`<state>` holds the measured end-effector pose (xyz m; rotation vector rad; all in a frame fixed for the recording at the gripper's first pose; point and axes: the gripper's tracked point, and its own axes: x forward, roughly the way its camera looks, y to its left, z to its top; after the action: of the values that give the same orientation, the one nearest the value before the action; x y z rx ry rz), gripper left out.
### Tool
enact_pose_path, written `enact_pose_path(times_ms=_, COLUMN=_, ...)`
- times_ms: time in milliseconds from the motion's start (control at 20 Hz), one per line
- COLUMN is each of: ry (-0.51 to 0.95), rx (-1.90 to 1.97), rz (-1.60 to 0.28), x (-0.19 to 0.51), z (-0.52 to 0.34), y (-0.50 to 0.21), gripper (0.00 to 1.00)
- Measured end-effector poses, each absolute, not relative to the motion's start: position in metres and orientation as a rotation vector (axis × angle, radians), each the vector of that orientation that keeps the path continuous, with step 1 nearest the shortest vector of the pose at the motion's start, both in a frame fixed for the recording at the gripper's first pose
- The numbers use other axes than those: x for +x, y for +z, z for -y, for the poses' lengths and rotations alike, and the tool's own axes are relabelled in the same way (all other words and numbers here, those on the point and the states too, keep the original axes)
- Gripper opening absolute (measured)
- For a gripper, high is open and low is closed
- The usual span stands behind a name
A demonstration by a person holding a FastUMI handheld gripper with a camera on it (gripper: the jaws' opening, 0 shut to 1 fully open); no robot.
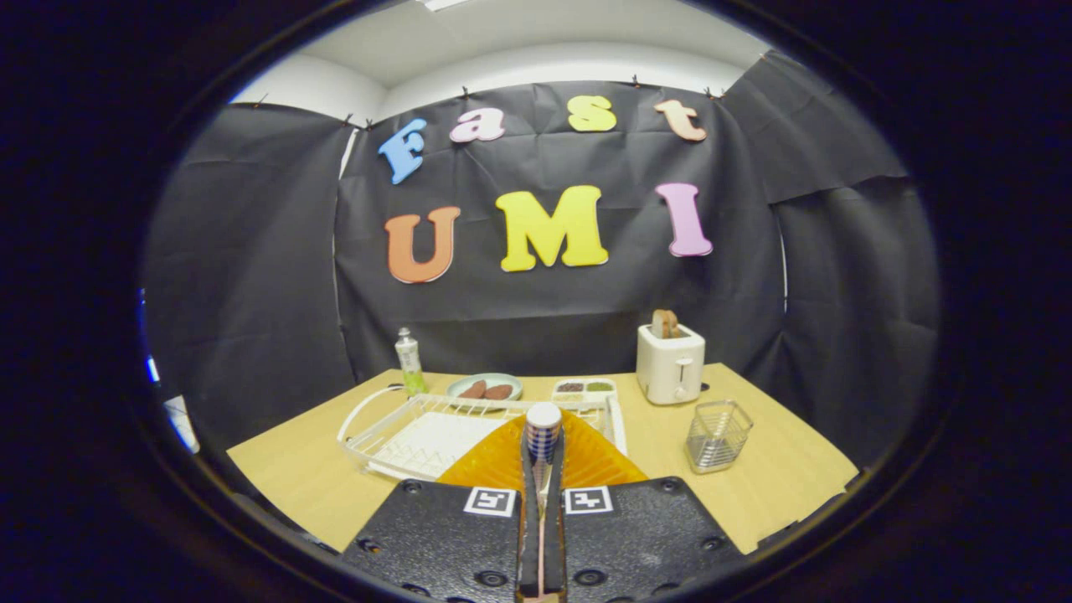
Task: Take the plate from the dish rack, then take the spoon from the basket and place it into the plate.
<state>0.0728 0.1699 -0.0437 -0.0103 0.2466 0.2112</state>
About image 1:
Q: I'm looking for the white divided spice tray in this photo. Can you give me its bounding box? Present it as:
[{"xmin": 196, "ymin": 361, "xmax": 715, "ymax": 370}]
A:
[{"xmin": 551, "ymin": 379, "xmax": 618, "ymax": 401}]

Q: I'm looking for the silver wire basket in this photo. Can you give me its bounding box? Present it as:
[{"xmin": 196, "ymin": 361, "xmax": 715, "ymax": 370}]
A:
[{"xmin": 685, "ymin": 399, "xmax": 754, "ymax": 475}]

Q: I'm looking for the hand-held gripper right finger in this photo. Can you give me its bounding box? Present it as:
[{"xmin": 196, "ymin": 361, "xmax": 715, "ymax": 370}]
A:
[{"xmin": 543, "ymin": 410, "xmax": 746, "ymax": 603}]

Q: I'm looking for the white wire dish rack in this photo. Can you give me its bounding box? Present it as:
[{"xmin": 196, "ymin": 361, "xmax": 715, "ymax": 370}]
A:
[{"xmin": 338, "ymin": 385, "xmax": 627, "ymax": 482}]

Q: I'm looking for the green dish soap bottle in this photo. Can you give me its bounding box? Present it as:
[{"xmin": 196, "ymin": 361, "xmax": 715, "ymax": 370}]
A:
[{"xmin": 394, "ymin": 327, "xmax": 427, "ymax": 396}]

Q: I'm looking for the pale green plate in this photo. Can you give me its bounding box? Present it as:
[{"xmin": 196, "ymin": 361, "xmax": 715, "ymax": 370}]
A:
[{"xmin": 446, "ymin": 373, "xmax": 524, "ymax": 403}]

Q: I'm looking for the white toaster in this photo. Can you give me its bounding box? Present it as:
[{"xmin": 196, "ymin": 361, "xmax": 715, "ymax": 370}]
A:
[{"xmin": 636, "ymin": 322, "xmax": 706, "ymax": 406}]

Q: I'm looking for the blue checked handle spoon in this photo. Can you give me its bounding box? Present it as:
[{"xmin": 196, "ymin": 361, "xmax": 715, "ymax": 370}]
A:
[{"xmin": 524, "ymin": 402, "xmax": 564, "ymax": 512}]

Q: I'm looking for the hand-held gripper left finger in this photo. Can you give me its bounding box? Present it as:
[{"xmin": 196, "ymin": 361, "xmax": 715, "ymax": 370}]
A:
[{"xmin": 339, "ymin": 409, "xmax": 541, "ymax": 603}]

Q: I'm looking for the white flat object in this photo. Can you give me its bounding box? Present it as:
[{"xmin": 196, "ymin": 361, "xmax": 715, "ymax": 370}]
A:
[{"xmin": 163, "ymin": 394, "xmax": 202, "ymax": 455}]

